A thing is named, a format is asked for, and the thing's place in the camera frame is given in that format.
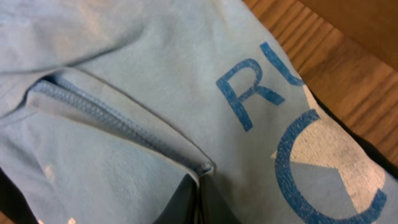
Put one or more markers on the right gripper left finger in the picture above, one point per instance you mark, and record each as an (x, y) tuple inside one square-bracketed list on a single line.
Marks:
[(181, 207)]

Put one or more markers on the light blue printed t-shirt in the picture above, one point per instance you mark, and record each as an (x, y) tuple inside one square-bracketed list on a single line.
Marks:
[(107, 105)]

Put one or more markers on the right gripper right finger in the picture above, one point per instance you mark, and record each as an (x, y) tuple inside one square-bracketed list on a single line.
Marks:
[(213, 207)]

